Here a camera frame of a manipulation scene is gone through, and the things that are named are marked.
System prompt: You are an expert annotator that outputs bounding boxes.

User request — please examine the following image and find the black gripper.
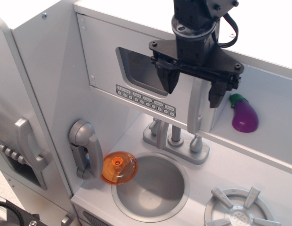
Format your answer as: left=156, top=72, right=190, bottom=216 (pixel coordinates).
left=149, top=37, right=244, bottom=108

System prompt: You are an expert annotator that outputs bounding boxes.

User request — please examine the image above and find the white toy microwave door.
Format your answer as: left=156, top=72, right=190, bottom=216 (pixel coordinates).
left=77, top=13, right=221, bottom=134

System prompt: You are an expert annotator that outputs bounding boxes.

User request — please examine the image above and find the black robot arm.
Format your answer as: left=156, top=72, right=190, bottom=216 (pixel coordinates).
left=149, top=0, right=244, bottom=108

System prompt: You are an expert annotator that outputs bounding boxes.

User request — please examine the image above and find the purple toy eggplant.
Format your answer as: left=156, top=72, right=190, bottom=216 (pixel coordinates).
left=229, top=94, right=259, bottom=133

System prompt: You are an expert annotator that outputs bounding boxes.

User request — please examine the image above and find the grey toy faucet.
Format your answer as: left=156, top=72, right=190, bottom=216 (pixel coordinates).
left=143, top=118, right=210, bottom=165

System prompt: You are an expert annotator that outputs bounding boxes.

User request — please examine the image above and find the orange transparent plastic lid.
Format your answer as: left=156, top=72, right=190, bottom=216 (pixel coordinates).
left=101, top=151, right=138, bottom=185

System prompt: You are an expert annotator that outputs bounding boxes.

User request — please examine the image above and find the round silver toy sink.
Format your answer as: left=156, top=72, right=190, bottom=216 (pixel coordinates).
left=111, top=153, right=190, bottom=223

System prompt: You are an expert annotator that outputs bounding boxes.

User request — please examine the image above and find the grey toy stove burner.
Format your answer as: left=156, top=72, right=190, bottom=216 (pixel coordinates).
left=204, top=186, right=281, bottom=226

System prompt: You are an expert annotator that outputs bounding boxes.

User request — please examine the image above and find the grey toy ice dispenser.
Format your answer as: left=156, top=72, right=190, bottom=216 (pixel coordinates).
left=0, top=141, right=47, bottom=190

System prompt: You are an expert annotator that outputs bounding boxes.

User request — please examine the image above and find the grey toy wall phone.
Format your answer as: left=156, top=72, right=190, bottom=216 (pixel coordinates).
left=68, top=119, right=104, bottom=180

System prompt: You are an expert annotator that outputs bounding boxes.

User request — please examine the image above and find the grey toy fridge handle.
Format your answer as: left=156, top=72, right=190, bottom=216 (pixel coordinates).
left=15, top=117, right=48, bottom=171

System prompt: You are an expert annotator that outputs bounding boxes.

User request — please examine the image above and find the black mount with screw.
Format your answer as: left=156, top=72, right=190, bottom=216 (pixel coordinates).
left=0, top=196, right=45, bottom=226

